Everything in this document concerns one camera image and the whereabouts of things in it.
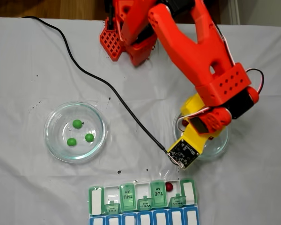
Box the weekly pill organizer box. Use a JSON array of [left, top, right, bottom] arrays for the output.
[[88, 177, 200, 225]]

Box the glass bowl for red balls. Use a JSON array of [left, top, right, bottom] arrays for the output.
[[172, 110, 229, 161]]

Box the white tablecloth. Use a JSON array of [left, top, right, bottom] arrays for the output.
[[0, 16, 281, 225]]

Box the glass bowl with green balls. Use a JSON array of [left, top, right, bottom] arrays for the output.
[[43, 101, 108, 163]]

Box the camera board on yellow mount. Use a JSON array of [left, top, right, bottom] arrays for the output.
[[166, 137, 202, 170]]

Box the black camera cable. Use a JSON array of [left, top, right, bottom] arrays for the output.
[[22, 15, 170, 155]]

